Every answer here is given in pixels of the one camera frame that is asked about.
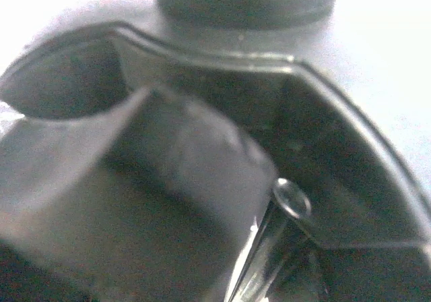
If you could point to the black tripod music stand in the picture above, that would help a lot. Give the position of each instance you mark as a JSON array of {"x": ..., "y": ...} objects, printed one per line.
[{"x": 219, "y": 150}]

